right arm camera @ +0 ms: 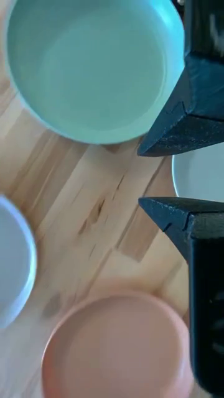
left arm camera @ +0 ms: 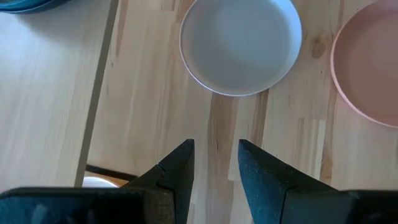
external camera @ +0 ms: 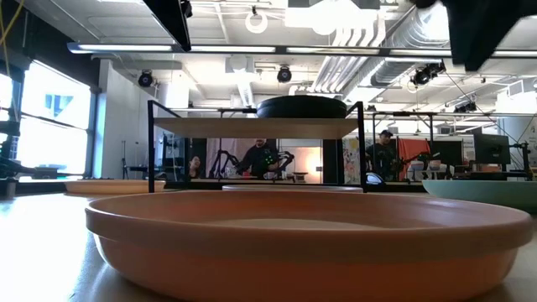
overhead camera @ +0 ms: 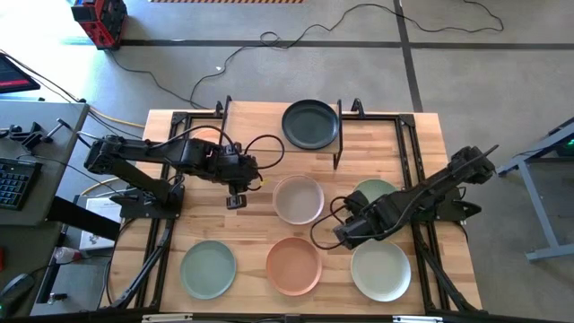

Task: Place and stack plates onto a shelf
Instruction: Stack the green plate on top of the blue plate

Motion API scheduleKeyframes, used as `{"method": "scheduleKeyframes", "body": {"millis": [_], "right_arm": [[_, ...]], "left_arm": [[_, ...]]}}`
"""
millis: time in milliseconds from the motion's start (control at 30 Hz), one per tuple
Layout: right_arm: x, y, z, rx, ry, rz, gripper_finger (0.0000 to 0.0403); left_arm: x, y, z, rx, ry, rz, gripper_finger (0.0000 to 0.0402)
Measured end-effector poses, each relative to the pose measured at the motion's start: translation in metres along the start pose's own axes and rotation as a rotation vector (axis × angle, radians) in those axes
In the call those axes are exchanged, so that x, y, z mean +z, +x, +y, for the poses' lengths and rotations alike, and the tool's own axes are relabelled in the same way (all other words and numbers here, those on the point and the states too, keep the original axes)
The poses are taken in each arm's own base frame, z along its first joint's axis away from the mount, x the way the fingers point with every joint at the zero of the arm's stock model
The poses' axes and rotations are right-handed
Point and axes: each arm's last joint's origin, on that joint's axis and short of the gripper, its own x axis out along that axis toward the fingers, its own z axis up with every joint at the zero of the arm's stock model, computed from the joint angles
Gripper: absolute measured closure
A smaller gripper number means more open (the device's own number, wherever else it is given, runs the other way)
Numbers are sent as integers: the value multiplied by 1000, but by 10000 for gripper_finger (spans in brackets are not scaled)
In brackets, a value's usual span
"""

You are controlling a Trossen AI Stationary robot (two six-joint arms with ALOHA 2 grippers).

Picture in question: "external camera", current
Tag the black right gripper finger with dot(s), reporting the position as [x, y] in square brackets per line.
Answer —
[478, 38]

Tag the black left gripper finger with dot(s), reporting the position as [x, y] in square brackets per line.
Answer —
[174, 19]

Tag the wooden shelf black metal frame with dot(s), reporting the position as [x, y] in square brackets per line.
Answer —
[251, 128]

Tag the dark navy plate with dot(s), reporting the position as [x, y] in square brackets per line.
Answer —
[302, 100]

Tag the black plate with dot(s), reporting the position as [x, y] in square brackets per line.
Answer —
[302, 113]

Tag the peach plate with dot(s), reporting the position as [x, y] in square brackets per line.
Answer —
[109, 186]

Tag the terracotta orange plate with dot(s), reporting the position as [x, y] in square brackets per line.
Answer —
[293, 268]

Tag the black background robot arm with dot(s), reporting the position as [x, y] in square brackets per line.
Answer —
[222, 156]
[286, 157]

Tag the black ceiling spotlight cluster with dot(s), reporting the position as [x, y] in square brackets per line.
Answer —
[425, 75]

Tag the black overhead beam with lights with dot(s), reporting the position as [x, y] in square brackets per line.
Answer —
[279, 49]

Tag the black computer monitor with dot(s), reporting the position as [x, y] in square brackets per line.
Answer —
[446, 153]
[491, 149]

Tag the orange panel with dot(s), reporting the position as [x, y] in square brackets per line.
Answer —
[413, 149]

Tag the black pillar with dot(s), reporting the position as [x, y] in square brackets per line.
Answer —
[332, 161]
[202, 147]

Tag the white ceiling pipe bundle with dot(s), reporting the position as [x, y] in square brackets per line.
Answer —
[344, 71]

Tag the person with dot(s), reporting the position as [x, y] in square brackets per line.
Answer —
[260, 159]
[194, 163]
[379, 155]

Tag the large bright window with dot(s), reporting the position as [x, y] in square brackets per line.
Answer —
[54, 126]

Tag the floral patterned panel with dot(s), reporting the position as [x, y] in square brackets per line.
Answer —
[352, 161]

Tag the dark background equipment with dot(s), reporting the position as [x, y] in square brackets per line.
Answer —
[6, 130]

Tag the silver ventilation duct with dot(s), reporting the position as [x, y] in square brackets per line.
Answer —
[415, 29]

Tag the black background rig frame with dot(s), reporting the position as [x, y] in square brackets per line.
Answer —
[419, 113]

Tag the black metal table frame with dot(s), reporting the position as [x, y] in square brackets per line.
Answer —
[197, 185]

